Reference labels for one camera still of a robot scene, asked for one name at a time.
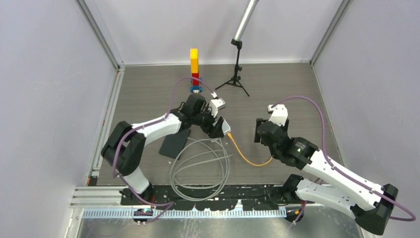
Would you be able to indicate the black tripod with silver pole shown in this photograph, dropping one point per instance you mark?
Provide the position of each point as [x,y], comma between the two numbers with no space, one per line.
[237,42]

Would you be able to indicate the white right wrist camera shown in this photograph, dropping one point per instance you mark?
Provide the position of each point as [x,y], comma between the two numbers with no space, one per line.
[279,114]

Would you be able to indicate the dark grey foam pad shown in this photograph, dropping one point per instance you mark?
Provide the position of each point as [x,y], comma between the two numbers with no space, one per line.
[173,144]

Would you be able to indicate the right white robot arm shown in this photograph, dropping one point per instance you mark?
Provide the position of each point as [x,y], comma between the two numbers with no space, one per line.
[368,203]

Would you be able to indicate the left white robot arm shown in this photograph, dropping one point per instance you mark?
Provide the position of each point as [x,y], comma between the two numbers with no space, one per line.
[125,145]

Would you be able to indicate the white network switch box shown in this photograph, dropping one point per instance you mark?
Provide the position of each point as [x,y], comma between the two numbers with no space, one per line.
[222,128]

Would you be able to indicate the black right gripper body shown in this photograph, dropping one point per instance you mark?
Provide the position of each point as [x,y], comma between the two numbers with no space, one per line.
[258,139]

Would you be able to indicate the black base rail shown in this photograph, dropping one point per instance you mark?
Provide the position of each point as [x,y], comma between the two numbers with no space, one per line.
[233,201]

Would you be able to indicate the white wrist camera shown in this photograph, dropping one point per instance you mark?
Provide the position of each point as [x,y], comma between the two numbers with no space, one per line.
[279,114]
[216,104]

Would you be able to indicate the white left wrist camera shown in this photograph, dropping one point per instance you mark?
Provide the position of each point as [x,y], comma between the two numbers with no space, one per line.
[216,104]

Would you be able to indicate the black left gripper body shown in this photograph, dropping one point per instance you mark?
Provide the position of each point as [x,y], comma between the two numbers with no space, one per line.
[204,119]

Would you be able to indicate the colourful toy block tower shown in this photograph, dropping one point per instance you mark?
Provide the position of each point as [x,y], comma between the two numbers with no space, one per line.
[194,63]

